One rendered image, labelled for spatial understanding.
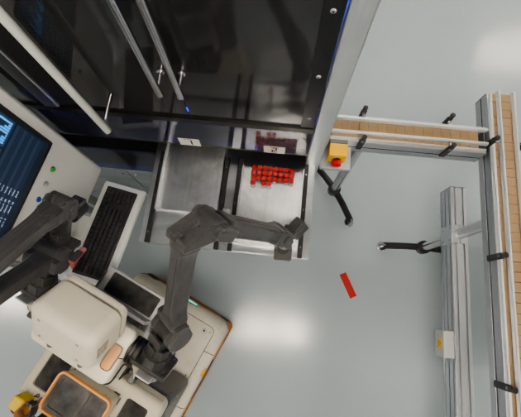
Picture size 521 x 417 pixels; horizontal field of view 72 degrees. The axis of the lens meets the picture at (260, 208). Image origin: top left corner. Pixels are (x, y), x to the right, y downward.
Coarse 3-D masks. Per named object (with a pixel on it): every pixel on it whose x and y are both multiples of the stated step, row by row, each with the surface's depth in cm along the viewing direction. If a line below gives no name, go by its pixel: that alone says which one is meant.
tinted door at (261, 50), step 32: (160, 0) 76; (192, 0) 76; (224, 0) 75; (256, 0) 74; (288, 0) 73; (320, 0) 72; (160, 32) 86; (192, 32) 85; (224, 32) 84; (256, 32) 82; (288, 32) 81; (192, 64) 96; (224, 64) 95; (256, 64) 93; (288, 64) 92; (192, 96) 112; (224, 96) 110; (256, 96) 108; (288, 96) 106
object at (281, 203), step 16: (240, 192) 149; (256, 192) 151; (272, 192) 151; (288, 192) 151; (240, 208) 150; (256, 208) 150; (272, 208) 149; (288, 208) 149; (288, 224) 148; (240, 240) 146
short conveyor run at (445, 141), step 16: (336, 128) 153; (352, 128) 153; (368, 128) 153; (384, 128) 153; (400, 128) 153; (416, 128) 152; (432, 128) 152; (448, 128) 150; (464, 128) 148; (480, 128) 148; (352, 144) 153; (368, 144) 152; (384, 144) 151; (400, 144) 150; (416, 144) 150; (432, 144) 150; (448, 144) 147; (464, 144) 150; (480, 144) 146; (464, 160) 156
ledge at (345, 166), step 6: (348, 150) 156; (324, 156) 155; (348, 156) 155; (324, 162) 155; (330, 162) 155; (348, 162) 154; (324, 168) 154; (330, 168) 154; (336, 168) 154; (342, 168) 154; (348, 168) 154
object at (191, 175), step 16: (176, 144) 158; (176, 160) 156; (192, 160) 156; (208, 160) 156; (224, 160) 153; (160, 176) 151; (176, 176) 154; (192, 176) 154; (208, 176) 154; (160, 192) 152; (176, 192) 152; (192, 192) 152; (208, 192) 152; (160, 208) 147; (176, 208) 150
